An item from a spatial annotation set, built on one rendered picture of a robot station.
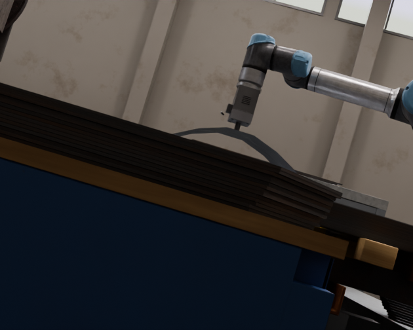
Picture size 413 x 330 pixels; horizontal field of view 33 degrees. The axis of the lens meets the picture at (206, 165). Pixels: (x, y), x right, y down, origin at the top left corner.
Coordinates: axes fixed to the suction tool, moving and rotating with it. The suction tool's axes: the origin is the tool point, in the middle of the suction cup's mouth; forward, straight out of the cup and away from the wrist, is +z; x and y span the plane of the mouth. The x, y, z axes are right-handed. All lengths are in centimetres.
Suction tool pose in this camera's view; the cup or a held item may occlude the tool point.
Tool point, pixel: (234, 137)
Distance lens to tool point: 203.0
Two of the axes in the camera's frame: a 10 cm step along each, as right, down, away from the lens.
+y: 0.7, -0.6, -10.0
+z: -2.8, 9.6, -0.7
